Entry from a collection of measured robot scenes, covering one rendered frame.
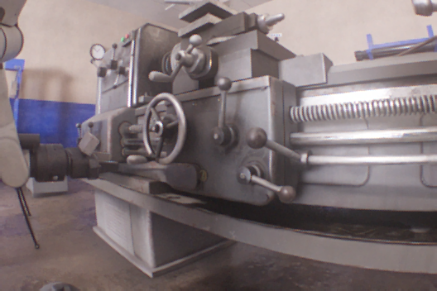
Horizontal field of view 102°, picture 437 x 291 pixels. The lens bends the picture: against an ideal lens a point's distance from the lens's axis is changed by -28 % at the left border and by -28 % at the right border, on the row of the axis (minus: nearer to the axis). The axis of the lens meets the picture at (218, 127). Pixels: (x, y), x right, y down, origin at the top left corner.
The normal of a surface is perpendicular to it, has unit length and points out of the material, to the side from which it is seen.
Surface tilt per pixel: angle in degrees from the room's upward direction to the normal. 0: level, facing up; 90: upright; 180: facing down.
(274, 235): 90
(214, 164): 90
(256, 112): 90
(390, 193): 90
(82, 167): 109
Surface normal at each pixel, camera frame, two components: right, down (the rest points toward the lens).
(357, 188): -0.67, -0.04
